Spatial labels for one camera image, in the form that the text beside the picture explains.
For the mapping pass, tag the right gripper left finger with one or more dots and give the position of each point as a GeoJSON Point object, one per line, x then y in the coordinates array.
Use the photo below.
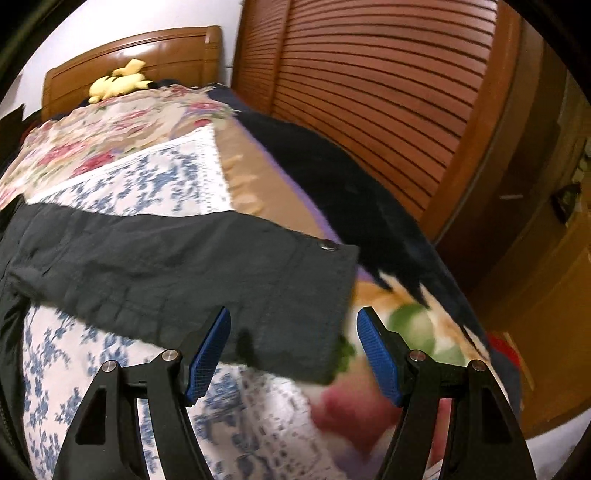
{"type": "Point", "coordinates": [104, 440]}

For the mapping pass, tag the blue floral white bedsheet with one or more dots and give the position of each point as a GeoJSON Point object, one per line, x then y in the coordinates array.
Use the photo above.
{"type": "Point", "coordinates": [251, 424]}

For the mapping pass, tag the red floral beige blanket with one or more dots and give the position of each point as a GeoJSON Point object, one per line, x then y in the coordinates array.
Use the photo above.
{"type": "Point", "coordinates": [296, 179]}

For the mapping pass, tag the black jacket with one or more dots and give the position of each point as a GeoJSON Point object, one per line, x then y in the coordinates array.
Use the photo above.
{"type": "Point", "coordinates": [155, 279]}

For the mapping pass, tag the yellow plush toy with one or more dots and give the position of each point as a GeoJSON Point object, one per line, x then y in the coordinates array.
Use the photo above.
{"type": "Point", "coordinates": [120, 82]}

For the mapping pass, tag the brown louvered wardrobe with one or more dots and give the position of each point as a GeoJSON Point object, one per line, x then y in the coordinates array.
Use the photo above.
{"type": "Point", "coordinates": [450, 104]}

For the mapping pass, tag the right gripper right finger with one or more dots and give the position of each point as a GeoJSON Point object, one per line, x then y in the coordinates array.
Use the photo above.
{"type": "Point", "coordinates": [484, 437]}

